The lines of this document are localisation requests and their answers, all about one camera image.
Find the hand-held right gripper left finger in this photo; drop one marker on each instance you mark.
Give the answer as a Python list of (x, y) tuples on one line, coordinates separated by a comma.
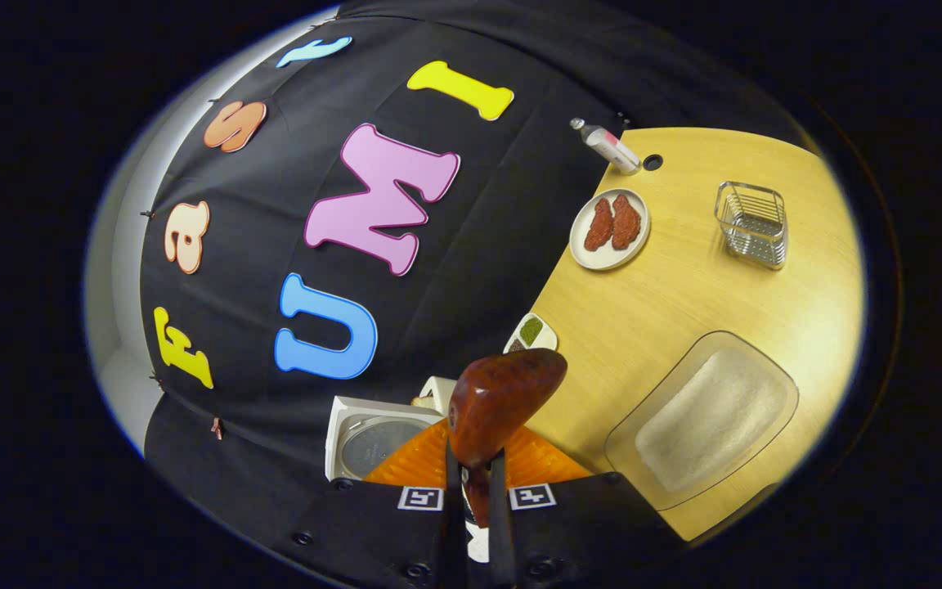
[(450, 548)]

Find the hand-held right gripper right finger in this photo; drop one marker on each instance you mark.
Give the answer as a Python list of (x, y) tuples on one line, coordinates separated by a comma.
[(500, 540)]

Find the white rice cooker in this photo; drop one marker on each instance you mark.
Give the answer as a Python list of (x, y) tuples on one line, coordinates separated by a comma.
[(373, 446)]

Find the brown wooden spoon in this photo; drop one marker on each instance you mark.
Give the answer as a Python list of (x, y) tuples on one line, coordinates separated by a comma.
[(495, 401)]

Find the white rice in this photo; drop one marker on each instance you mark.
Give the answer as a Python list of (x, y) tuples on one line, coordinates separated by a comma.
[(716, 417)]

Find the toasted bread slice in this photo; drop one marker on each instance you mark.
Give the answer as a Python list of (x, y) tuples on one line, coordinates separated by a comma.
[(422, 401)]

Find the white toaster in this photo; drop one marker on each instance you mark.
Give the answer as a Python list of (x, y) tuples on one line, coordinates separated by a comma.
[(438, 391)]

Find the clear plastic container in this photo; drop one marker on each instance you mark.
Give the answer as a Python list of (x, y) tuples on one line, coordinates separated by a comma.
[(651, 474)]

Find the white divided bean dish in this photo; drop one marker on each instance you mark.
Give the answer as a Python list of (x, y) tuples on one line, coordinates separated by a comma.
[(531, 331)]

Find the pink cloth clip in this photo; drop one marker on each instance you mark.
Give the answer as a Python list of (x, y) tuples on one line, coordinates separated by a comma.
[(217, 428)]

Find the white round plate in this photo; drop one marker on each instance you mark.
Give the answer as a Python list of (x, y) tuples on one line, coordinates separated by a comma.
[(581, 245)]

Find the red-brown meat piece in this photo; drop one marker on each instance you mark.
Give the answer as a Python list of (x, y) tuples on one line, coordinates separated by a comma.
[(599, 225), (626, 221)]

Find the clear bottle with pink label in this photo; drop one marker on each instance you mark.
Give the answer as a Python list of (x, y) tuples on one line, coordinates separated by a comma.
[(610, 147)]

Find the row of black cloth clips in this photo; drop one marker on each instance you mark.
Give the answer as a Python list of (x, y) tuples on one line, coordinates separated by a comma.
[(146, 213)]

